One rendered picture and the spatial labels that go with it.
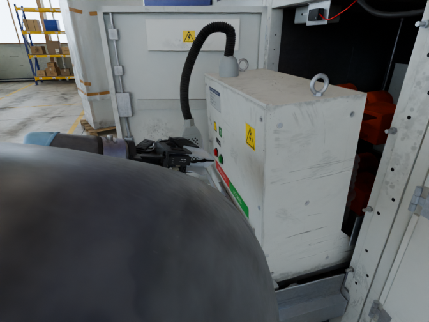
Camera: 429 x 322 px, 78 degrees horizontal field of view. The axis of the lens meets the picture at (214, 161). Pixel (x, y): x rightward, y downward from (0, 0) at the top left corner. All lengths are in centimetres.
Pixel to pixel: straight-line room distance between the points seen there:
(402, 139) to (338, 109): 13
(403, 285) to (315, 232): 20
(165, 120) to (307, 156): 75
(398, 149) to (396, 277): 26
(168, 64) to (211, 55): 18
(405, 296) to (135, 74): 109
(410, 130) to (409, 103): 5
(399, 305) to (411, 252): 13
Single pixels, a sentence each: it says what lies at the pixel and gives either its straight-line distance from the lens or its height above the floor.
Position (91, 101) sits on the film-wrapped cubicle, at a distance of 472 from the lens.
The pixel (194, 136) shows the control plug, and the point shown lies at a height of 116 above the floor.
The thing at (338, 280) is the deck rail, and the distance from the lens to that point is 86.
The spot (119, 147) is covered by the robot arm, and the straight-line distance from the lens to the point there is 49.
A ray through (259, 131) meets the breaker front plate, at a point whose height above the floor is 131.
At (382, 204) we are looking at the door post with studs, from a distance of 69.
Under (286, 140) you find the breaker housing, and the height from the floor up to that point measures 129.
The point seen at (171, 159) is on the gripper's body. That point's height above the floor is 127.
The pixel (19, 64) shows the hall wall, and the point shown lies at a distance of 1240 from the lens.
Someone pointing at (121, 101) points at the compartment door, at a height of 124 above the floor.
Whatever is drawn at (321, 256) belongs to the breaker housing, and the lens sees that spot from 81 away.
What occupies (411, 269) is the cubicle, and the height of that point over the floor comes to 107.
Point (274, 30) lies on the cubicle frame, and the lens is 111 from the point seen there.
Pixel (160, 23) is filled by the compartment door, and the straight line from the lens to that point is 112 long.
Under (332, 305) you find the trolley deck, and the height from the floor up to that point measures 83.
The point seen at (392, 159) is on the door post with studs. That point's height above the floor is 125.
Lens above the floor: 148
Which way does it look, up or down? 25 degrees down
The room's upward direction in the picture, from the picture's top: straight up
